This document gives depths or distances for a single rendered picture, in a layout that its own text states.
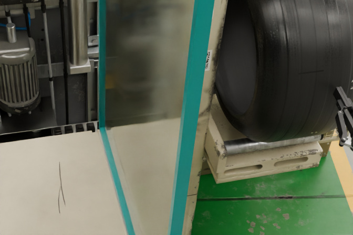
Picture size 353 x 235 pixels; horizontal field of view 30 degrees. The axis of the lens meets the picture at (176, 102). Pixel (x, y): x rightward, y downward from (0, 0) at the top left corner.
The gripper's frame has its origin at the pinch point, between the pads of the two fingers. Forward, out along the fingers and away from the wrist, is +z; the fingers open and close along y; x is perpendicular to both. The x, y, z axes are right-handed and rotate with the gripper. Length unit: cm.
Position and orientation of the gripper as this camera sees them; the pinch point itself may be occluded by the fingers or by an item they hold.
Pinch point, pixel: (342, 99)
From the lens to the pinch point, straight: 178.8
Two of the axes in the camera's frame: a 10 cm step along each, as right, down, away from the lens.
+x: -1.2, 6.3, 7.7
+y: -9.6, 1.3, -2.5
